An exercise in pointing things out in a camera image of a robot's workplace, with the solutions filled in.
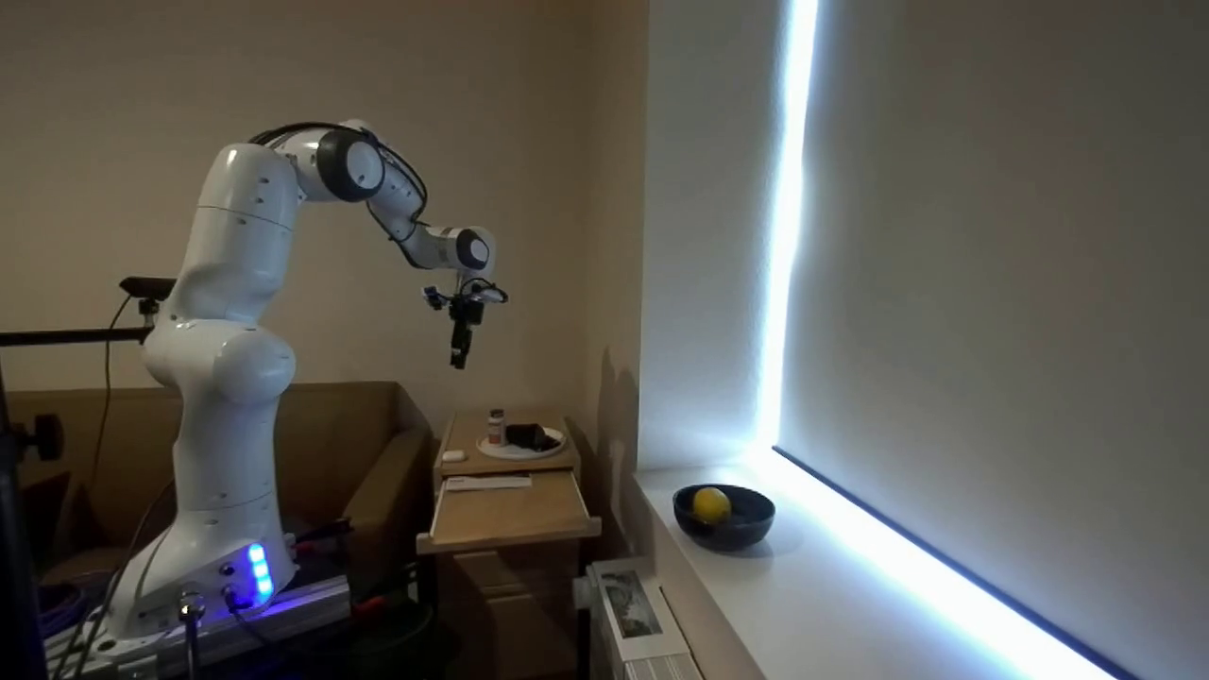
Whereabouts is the tall cardboard box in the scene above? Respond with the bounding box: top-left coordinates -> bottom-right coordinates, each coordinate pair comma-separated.
430,541 -> 588,680

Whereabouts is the large open cardboard box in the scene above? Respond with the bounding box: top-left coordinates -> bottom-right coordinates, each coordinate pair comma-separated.
4,376 -> 438,598

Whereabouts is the white printed paper leaflet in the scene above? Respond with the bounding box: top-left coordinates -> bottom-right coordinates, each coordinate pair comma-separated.
438,472 -> 542,496

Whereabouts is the white radiator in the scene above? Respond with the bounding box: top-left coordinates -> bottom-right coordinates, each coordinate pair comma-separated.
583,555 -> 704,680

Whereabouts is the black camera boom pole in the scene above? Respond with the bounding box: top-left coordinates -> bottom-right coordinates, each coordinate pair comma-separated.
0,320 -> 164,350

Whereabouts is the dark grey sock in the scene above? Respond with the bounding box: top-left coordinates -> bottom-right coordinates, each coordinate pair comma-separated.
503,424 -> 569,452

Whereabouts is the robot base platform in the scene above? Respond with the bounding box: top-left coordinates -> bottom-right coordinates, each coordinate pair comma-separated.
42,561 -> 360,680

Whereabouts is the wide grey roller blind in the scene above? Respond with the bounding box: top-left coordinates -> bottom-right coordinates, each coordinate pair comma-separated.
770,0 -> 1209,680

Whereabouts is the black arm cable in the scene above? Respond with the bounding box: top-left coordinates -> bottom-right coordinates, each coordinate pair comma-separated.
246,118 -> 435,226

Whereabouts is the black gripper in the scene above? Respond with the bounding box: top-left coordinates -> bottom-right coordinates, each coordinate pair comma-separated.
424,276 -> 513,374

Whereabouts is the black bowl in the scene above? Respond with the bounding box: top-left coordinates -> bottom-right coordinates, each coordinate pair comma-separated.
669,478 -> 778,555

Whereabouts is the yellow ball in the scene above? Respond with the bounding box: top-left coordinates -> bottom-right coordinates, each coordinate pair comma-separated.
688,485 -> 737,529

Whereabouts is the wide cardboard board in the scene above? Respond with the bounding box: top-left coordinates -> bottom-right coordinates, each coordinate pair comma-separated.
411,468 -> 603,559

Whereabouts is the black camera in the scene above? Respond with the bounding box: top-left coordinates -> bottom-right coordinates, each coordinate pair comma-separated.
116,272 -> 178,320

